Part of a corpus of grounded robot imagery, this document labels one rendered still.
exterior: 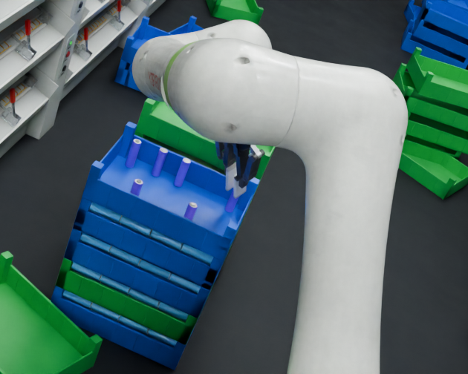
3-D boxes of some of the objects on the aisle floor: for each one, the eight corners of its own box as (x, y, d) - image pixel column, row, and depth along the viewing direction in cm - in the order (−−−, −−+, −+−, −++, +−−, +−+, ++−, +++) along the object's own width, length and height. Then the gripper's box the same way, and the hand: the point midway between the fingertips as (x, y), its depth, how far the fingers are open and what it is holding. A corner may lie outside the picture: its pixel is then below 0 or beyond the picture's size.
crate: (93, 366, 173) (103, 339, 168) (16, 412, 157) (24, 384, 153) (1, 277, 184) (8, 250, 180) (-80, 312, 169) (-74, 284, 164)
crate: (200, 313, 196) (212, 289, 192) (174, 371, 179) (185, 345, 175) (84, 260, 197) (92, 234, 193) (47, 312, 180) (54, 286, 176)
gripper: (280, 122, 152) (273, 202, 171) (226, 79, 158) (226, 160, 177) (249, 143, 149) (246, 222, 167) (196, 99, 155) (198, 179, 174)
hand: (235, 179), depth 170 cm, fingers closed, pressing on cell
